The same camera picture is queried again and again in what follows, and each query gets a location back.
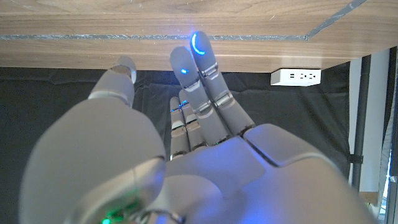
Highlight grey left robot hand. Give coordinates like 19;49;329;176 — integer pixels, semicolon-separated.
18;30;379;224

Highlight black backdrop cloth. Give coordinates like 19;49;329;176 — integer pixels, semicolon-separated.
0;62;352;224

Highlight white power strip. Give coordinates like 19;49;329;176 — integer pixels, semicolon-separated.
270;68;322;87

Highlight black backdrop stand pole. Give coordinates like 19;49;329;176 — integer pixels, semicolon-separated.
349;54;373;192

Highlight grey tape outline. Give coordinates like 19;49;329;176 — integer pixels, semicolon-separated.
0;0;368;42

